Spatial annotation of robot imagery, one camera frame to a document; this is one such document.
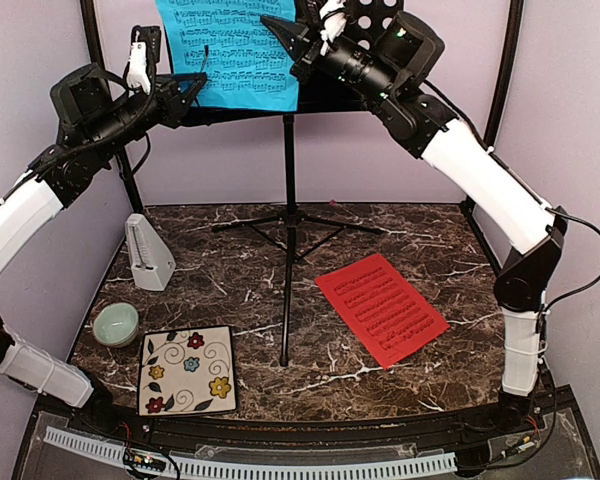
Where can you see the black perforated music stand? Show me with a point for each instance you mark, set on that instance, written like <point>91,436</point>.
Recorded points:
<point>318,95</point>

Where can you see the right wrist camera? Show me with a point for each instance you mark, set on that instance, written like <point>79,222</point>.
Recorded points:
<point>324,22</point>

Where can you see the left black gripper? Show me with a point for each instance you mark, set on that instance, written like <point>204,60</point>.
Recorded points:
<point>169,91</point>

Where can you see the blue sheet music page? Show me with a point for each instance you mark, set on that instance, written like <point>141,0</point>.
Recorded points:
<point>246,66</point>

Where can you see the square floral ceramic plate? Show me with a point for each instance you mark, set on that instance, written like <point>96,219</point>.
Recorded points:
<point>187,372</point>

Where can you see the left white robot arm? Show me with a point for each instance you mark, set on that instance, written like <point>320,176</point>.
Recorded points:
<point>54,180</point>

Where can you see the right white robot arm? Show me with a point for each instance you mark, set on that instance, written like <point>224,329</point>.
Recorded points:
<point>428,129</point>

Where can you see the right black frame post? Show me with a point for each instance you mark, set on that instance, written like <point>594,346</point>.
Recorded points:
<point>513,27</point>

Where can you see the white slotted cable duct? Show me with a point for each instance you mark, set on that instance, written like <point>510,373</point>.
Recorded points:
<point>211,462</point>

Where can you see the left black frame post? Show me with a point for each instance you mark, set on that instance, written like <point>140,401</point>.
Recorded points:
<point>96,56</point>

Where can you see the small green circuit board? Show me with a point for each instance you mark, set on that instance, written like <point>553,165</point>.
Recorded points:
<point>143,462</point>

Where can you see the red sheet music page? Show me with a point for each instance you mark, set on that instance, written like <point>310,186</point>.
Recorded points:
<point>384,311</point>

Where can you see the black frame post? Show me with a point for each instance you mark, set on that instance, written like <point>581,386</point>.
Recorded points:
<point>96,56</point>
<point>513,27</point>

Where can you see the pale green ceramic bowl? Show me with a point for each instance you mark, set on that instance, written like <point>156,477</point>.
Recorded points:
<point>116,325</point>

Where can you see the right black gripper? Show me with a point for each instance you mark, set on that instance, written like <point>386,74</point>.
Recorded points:
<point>303,49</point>

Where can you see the white metronome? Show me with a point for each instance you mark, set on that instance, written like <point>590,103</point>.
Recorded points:
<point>152,263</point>

